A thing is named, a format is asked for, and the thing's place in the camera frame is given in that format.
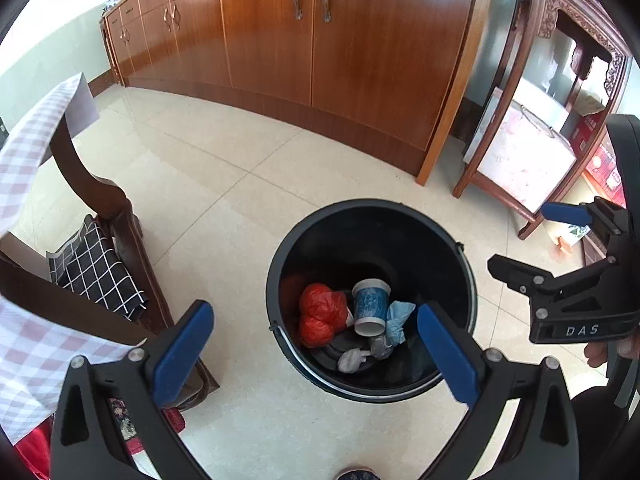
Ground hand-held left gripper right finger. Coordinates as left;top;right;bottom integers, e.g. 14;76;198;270
417;303;582;480

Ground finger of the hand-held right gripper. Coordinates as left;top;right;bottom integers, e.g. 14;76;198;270
487;254;617;312
542;196;633;266

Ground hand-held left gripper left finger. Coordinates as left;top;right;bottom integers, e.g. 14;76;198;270
50;300;216;480

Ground light blue plastic bag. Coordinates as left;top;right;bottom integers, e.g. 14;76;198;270
385;301;417;348

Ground blue patterned paper cup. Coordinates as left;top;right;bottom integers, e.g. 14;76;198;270
351;279;392;337

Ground clear plastic bag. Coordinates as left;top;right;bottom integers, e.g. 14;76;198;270
337;335;396;374

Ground black trash bin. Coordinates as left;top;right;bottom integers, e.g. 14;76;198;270
265;199;478;404

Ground orange red plastic bag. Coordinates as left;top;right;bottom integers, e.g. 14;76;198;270
299;283;351;349

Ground person's right hand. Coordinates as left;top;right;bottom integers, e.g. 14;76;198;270
584;332;640;371

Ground red gift box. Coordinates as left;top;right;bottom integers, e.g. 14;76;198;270
570;110;626;207

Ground pink floral bedding bag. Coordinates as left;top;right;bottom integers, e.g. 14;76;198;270
472;105;578;216

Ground person's dark trousers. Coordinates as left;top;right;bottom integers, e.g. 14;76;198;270
570;385;636;480

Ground black white grid bag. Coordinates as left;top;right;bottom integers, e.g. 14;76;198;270
46;214;151;322

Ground red cloth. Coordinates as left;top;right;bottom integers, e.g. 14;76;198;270
12;417;53;480

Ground carved wooden stand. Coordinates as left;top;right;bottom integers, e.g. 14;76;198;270
452;0;633;241

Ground dark wooden coffee table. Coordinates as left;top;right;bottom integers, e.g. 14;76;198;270
0;120;221;411

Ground brown wooden sideboard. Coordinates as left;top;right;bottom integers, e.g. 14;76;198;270
99;0;496;185

